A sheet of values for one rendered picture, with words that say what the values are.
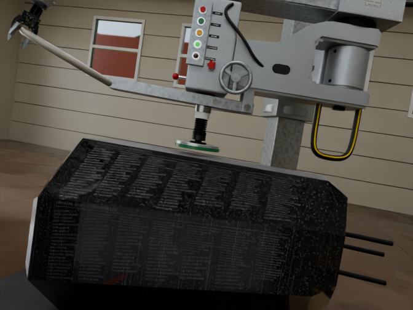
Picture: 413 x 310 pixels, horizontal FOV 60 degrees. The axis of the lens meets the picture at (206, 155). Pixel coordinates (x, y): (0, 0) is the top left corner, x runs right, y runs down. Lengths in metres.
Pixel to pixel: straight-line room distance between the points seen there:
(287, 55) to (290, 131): 0.76
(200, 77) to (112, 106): 7.27
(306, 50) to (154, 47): 7.07
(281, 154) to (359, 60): 0.82
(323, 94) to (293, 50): 0.25
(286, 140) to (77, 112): 7.46
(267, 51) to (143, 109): 6.94
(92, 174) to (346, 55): 1.27
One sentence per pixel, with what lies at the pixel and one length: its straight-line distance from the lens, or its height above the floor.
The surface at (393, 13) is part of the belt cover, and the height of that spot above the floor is 1.64.
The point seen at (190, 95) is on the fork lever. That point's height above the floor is 1.14.
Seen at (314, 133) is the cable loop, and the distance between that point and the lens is 1.83.
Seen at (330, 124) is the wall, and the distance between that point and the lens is 7.78.
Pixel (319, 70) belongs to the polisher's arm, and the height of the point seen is 1.38.
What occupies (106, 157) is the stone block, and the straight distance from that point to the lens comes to 1.65.
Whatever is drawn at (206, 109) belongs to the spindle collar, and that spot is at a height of 1.09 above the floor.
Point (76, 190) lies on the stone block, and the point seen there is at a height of 0.66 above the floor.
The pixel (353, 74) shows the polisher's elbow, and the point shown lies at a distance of 1.82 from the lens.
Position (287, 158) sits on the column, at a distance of 2.38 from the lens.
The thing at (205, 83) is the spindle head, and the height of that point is 1.20.
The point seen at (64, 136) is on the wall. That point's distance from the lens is 9.52.
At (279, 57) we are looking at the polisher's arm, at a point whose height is 1.37.
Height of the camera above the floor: 0.98
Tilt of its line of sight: 4 degrees down
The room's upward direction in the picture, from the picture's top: 9 degrees clockwise
